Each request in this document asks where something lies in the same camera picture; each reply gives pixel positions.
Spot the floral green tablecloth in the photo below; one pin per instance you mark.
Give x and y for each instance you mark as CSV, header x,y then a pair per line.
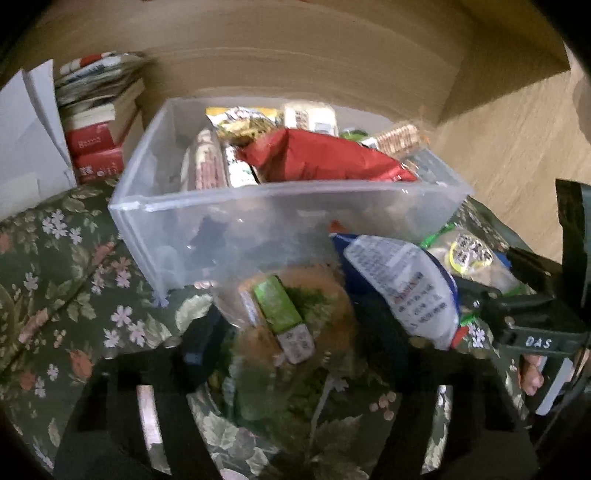
x,y
71,294

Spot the stack of books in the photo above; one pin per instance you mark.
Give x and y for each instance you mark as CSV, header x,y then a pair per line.
x,y
97,98

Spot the yellow snack packet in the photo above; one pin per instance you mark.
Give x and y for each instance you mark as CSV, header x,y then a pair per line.
x,y
240,126

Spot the long pink biscuit roll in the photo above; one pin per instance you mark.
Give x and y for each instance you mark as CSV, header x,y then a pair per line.
x,y
203,165

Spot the blue white snack packet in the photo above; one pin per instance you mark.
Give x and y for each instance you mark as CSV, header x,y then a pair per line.
x,y
404,281

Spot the green clear snack bag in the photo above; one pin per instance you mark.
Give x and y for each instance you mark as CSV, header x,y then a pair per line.
x,y
468,256

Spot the green jelly cup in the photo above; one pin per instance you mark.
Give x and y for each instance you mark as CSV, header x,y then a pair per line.
x,y
353,134

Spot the peanut brittle snack pack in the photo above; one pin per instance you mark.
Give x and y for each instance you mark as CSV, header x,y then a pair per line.
x,y
400,139

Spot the red snack bag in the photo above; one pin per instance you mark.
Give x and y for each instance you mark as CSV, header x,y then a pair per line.
x,y
289,155

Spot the person's right hand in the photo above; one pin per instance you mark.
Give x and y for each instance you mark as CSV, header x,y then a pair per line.
x,y
529,374

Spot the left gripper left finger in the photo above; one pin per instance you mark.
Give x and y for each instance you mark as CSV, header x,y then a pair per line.
x,y
133,419

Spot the green label bread bag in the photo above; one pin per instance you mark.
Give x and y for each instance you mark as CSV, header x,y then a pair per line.
x,y
288,328

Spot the white rice cracker pack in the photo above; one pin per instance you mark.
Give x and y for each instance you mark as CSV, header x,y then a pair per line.
x,y
314,117

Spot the white folded papers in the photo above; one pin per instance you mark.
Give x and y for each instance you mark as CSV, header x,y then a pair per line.
x,y
35,162

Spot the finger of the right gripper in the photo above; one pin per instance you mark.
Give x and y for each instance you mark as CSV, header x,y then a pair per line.
x,y
539,273
477,300

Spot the clear plastic storage bin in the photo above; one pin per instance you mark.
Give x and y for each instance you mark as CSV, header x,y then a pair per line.
x,y
179,238

